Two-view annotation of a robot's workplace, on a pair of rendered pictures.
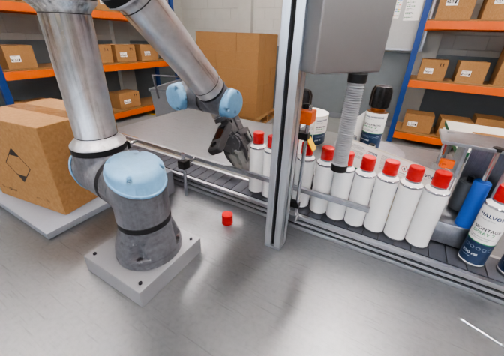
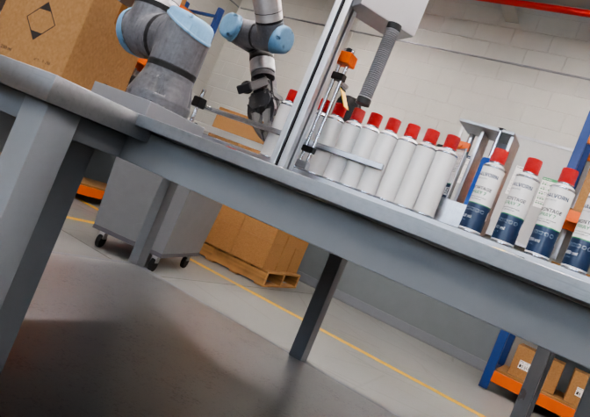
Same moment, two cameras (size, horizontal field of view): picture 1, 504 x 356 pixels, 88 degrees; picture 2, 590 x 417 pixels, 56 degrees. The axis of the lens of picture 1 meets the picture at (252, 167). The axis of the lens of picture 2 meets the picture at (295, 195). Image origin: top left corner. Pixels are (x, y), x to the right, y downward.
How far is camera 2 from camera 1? 99 cm
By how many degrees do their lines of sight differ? 27
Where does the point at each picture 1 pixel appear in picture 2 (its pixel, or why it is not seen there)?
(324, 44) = not seen: outside the picture
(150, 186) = (202, 32)
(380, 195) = (396, 154)
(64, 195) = (72, 61)
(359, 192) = (377, 149)
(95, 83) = not seen: outside the picture
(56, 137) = (104, 6)
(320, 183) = (341, 142)
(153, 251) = (170, 90)
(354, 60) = (393, 13)
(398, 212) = (409, 172)
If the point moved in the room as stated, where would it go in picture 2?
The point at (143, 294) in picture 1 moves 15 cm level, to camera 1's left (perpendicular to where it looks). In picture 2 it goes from (151, 108) to (85, 81)
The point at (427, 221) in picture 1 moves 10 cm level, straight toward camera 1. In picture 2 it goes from (433, 180) to (413, 168)
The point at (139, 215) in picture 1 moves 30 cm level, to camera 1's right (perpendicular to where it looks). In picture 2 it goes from (180, 49) to (305, 100)
